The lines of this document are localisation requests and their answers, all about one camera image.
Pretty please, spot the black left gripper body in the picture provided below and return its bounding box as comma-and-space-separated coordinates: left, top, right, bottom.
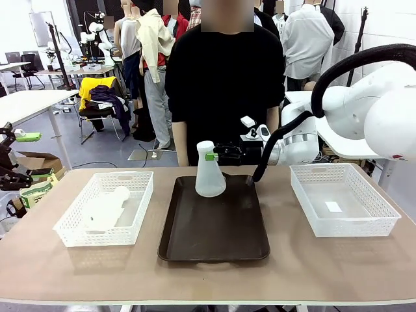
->
0, 146, 12, 174

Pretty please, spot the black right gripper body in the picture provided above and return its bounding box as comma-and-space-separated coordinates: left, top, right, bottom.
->
239, 135, 264, 166

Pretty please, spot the person's right forearm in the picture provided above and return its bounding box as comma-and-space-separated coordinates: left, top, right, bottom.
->
172, 120, 192, 167

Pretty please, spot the person's left forearm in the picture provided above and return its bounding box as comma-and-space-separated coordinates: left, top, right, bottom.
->
266, 105, 281, 131

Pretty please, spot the green and white bag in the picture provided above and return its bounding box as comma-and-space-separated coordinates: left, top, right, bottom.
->
19, 177, 59, 213

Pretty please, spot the brown cardboard box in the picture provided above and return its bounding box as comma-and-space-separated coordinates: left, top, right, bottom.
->
15, 150, 66, 178

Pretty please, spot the person in black shirt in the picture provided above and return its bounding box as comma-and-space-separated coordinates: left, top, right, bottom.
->
164, 0, 287, 167

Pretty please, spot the black office chair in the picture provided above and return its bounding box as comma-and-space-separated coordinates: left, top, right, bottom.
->
12, 53, 46, 91

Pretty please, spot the dark brown plastic tray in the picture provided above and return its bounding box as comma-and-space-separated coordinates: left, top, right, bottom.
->
157, 171, 271, 263

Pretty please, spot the yellow garment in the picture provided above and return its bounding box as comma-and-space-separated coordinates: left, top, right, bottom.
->
79, 76, 118, 111

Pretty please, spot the grey floor socket plate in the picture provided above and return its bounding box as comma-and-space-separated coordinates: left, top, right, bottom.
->
127, 148, 179, 163

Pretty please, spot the cluttered background work table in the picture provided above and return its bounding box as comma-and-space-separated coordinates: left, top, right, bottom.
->
34, 63, 115, 89

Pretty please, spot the black tripod stand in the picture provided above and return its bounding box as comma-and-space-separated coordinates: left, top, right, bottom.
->
344, 6, 371, 88
45, 21, 76, 91

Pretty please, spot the dark purple garment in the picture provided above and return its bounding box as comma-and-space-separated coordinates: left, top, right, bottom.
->
89, 84, 133, 137

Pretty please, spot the white perforated plastic basket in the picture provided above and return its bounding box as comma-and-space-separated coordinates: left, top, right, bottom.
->
53, 171, 155, 248
289, 163, 402, 238

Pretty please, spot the grey whiteboard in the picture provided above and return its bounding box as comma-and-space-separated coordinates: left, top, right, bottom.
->
28, 11, 57, 48

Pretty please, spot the mannequin with beige jacket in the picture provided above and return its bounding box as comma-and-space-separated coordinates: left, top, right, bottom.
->
135, 0, 179, 151

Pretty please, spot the mannequin with white dress shirt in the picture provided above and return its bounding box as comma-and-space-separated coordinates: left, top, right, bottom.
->
281, 2, 335, 92

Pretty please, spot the mannequin with red shirt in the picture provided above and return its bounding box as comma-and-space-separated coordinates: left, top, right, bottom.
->
161, 12, 190, 79

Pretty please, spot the mannequin with plaid shirt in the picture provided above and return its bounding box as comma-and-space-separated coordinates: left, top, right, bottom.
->
185, 5, 203, 32

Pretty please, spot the mannequin with white tank top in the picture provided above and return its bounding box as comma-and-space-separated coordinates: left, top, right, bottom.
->
113, 0, 144, 128

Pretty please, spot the mannequin with black jacket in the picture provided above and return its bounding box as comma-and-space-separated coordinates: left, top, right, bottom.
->
320, 5, 346, 47

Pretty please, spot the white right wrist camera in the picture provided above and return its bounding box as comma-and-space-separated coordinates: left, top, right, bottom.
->
240, 116, 271, 141

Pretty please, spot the metal frame chair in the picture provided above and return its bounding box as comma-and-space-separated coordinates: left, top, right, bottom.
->
79, 106, 128, 144

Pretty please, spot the black right arm cable sleeve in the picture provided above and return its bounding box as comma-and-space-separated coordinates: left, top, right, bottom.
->
252, 44, 416, 183

